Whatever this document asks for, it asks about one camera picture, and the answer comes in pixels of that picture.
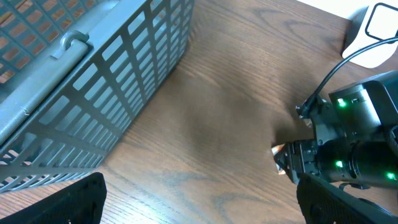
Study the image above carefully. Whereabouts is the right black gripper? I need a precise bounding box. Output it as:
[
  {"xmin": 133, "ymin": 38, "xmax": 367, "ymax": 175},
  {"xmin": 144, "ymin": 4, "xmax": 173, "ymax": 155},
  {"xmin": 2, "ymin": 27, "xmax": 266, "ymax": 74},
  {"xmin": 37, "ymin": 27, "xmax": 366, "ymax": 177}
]
[{"xmin": 277, "ymin": 139, "xmax": 320, "ymax": 184}]

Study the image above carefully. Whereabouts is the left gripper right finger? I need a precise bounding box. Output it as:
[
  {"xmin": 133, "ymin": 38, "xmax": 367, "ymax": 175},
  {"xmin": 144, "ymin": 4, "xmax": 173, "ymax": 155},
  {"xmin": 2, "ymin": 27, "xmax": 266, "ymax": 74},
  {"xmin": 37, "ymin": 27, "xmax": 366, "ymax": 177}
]
[{"xmin": 297, "ymin": 174, "xmax": 397, "ymax": 224}]

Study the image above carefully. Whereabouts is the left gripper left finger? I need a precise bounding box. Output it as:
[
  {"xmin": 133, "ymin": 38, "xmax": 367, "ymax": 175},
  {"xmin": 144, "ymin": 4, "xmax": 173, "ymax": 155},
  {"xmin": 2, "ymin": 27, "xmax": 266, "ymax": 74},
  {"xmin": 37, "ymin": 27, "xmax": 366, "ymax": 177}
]
[{"xmin": 1, "ymin": 172, "xmax": 107, "ymax": 224}]

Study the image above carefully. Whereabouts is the orange tissue pack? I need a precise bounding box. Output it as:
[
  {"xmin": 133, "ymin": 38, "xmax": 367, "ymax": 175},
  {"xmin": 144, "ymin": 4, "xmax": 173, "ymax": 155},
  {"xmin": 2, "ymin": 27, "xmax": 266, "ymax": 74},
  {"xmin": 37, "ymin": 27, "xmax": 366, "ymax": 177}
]
[{"xmin": 271, "ymin": 144, "xmax": 285, "ymax": 175}]

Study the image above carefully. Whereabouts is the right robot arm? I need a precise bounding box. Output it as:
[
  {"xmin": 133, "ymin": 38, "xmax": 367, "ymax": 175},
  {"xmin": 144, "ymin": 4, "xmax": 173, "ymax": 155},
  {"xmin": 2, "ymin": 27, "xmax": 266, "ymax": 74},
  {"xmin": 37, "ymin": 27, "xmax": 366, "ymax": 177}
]
[{"xmin": 272, "ymin": 70, "xmax": 397, "ymax": 189}]

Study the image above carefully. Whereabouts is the white barcode scanner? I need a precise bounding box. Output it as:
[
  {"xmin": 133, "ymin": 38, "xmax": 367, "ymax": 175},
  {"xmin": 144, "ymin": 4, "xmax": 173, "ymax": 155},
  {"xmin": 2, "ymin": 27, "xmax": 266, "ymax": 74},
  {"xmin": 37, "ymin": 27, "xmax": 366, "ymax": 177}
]
[{"xmin": 341, "ymin": 0, "xmax": 397, "ymax": 68}]

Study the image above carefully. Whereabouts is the grey plastic basket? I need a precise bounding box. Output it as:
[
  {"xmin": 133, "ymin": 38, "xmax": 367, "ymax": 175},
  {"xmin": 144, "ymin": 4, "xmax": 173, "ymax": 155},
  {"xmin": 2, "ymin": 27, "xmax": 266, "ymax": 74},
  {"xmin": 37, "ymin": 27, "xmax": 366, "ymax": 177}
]
[{"xmin": 1, "ymin": 0, "xmax": 195, "ymax": 192}]

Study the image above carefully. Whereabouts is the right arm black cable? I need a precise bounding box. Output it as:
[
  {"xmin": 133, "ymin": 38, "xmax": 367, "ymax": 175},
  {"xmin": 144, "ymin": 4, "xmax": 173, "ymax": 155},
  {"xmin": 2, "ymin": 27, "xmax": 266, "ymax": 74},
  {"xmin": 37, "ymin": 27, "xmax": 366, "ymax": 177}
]
[{"xmin": 295, "ymin": 35, "xmax": 398, "ymax": 121}]

